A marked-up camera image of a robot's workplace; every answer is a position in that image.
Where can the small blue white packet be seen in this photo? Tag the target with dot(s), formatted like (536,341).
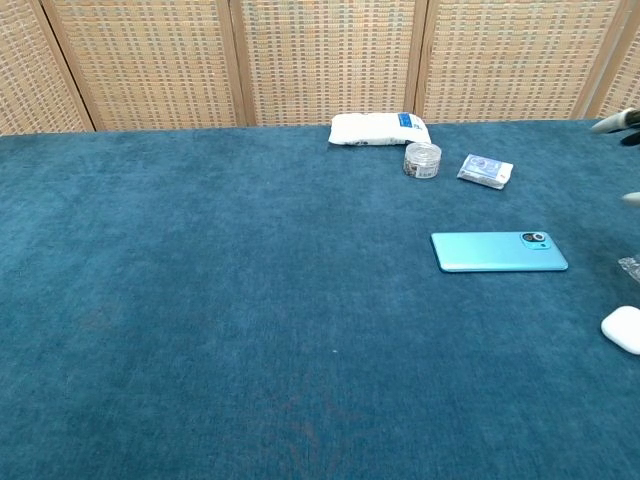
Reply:
(485,171)

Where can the clear round plastic jar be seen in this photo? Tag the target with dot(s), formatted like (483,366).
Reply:
(423,160)

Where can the straw in clear wrapper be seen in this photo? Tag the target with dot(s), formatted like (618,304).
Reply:
(631,267)

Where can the smartphone black screen teal back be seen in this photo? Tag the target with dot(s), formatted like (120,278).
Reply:
(499,251)

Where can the white earbuds case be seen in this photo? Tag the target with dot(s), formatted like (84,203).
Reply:
(624,330)

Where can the white tissue pack blue label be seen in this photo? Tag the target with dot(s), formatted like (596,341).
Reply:
(377,129)

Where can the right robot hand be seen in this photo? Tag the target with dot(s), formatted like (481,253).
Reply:
(615,122)

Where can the woven bamboo folding screen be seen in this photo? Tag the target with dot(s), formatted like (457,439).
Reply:
(320,60)

